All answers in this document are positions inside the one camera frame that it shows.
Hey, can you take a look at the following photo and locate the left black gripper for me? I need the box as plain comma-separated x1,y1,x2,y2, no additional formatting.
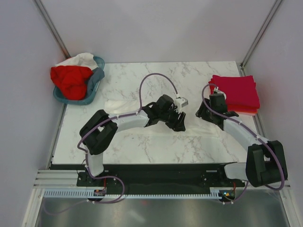
160,105,186,133

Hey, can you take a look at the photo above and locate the white robot print t shirt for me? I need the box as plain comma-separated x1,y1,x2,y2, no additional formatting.
104,100,219,137

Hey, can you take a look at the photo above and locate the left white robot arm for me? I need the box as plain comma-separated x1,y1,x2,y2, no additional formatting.
78,95,188,186

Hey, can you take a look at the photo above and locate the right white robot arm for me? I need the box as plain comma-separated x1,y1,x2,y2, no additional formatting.
196,93,288,189

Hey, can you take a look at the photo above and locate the folded magenta t shirt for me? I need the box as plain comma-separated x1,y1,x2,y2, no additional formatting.
208,75,260,110

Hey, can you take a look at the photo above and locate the grey blue t shirt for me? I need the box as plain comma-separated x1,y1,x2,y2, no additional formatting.
87,68,105,93

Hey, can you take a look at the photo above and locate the teal laundry basket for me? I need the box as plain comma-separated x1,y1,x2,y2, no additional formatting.
53,55,105,105

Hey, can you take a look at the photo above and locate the plain white t shirt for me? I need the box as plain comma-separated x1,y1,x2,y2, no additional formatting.
55,52,98,70

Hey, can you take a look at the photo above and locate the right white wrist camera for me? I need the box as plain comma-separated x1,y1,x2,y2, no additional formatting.
214,87,226,97

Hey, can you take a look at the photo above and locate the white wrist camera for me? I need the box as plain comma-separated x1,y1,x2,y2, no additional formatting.
214,87,226,97
174,97,188,112

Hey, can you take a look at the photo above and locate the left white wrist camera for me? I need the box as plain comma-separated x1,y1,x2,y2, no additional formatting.
174,97,188,112

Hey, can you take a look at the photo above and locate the right aluminium corner post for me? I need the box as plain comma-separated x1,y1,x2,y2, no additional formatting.
238,0,284,70

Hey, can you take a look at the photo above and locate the aluminium corner post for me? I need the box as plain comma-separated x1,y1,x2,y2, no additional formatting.
33,0,70,59
238,0,284,70

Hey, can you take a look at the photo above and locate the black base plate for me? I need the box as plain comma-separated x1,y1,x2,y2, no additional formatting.
77,163,245,196

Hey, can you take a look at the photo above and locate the white slotted cable duct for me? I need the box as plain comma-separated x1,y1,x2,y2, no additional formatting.
43,188,232,199

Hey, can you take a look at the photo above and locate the aluminium cross rail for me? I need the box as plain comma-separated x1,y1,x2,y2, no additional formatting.
33,169,292,190

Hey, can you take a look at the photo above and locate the left aluminium side rail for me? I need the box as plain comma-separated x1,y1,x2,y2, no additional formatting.
21,104,67,227

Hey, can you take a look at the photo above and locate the left aluminium corner post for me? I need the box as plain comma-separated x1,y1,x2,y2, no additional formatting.
33,0,70,59

